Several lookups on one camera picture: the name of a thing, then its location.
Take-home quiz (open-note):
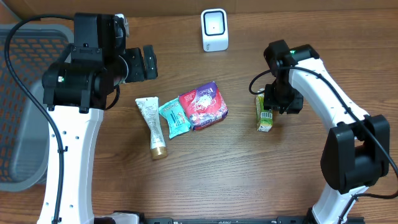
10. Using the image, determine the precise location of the green yellow juice carton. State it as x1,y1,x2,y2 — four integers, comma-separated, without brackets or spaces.
255,93,273,132

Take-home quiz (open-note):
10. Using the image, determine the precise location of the white tube gold cap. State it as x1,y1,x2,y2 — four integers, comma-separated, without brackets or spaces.
135,96,168,160

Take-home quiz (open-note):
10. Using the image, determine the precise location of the teal wipes packet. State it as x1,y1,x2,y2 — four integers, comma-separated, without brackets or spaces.
159,98,191,139

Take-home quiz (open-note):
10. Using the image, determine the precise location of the red purple pad package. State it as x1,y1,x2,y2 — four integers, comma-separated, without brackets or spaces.
178,82,228,131

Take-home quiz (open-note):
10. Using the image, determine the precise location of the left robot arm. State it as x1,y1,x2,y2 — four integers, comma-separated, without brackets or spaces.
39,13,158,223

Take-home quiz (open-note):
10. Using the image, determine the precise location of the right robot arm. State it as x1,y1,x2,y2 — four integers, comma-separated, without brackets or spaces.
263,40,393,223

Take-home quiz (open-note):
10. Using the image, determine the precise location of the white barcode scanner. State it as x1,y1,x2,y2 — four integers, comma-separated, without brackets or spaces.
200,8,229,52

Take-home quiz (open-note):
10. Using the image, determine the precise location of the grey plastic mesh basket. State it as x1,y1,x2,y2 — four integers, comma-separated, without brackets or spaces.
1,24,73,192

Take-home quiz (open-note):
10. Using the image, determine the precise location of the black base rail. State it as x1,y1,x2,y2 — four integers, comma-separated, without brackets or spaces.
93,211,366,224

